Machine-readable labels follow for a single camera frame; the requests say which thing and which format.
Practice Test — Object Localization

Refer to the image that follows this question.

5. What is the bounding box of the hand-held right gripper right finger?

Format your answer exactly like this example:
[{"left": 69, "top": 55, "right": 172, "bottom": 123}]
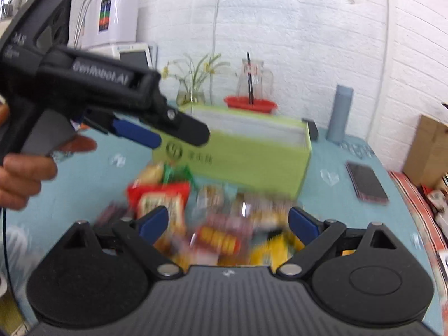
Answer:
[{"left": 277, "top": 206, "right": 395, "bottom": 281}]

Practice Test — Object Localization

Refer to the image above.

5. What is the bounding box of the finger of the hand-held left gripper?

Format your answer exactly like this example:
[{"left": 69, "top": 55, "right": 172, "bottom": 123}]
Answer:
[
  {"left": 150, "top": 106, "right": 211, "bottom": 146},
  {"left": 83, "top": 109, "right": 162, "bottom": 151}
]

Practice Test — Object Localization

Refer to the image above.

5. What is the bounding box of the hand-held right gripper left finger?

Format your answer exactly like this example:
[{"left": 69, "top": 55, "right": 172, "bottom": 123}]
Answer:
[{"left": 63, "top": 206, "right": 184, "bottom": 281}]

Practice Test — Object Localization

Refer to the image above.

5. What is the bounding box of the pile of snack packets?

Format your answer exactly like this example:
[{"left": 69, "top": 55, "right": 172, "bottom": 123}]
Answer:
[{"left": 94, "top": 162, "right": 306, "bottom": 267}]

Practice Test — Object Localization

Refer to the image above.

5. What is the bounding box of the green cardboard box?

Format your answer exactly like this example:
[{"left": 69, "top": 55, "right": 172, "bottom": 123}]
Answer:
[{"left": 150, "top": 103, "right": 313, "bottom": 200}]

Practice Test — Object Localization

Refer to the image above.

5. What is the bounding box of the person's left hand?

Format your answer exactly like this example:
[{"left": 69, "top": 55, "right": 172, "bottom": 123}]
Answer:
[{"left": 0, "top": 136, "right": 98, "bottom": 211}]

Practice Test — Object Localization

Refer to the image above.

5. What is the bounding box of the glass vase with flowers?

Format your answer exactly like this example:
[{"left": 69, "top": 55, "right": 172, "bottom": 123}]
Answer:
[{"left": 162, "top": 52, "right": 231, "bottom": 108}]

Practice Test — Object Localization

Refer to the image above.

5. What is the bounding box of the white appliance with screen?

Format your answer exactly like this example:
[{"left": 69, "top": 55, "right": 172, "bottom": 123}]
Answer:
[{"left": 84, "top": 41, "right": 159, "bottom": 71}]

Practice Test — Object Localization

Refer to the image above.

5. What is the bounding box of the white water purifier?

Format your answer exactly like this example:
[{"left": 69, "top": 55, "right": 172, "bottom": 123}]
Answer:
[{"left": 80, "top": 0, "right": 141, "bottom": 48}]

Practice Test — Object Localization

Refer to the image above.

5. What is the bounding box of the smartphone with red case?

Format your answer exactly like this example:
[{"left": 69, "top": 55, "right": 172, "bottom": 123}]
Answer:
[{"left": 345, "top": 160, "right": 390, "bottom": 204}]

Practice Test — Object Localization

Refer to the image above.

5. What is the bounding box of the glass pitcher with straw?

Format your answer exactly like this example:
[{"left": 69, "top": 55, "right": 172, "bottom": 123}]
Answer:
[{"left": 236, "top": 52, "right": 274, "bottom": 101}]

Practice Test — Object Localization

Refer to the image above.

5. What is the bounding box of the red patterned cloth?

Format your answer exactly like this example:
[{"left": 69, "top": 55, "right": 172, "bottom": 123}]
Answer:
[{"left": 388, "top": 171, "right": 448, "bottom": 274}]

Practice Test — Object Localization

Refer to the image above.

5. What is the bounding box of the grey insulated bottle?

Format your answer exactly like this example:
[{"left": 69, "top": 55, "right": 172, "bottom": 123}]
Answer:
[{"left": 327, "top": 84, "right": 354, "bottom": 143}]

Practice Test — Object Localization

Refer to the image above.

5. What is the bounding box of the brown cardboard carton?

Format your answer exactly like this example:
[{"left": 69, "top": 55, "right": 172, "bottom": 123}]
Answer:
[{"left": 402, "top": 113, "right": 448, "bottom": 188}]

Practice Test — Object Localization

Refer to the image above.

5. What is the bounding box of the white wall cable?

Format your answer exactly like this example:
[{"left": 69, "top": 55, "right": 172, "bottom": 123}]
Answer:
[{"left": 209, "top": 0, "right": 224, "bottom": 57}]

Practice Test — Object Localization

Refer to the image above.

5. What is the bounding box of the thin white wall cord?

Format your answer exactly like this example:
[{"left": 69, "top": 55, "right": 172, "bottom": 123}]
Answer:
[{"left": 370, "top": 0, "right": 392, "bottom": 121}]

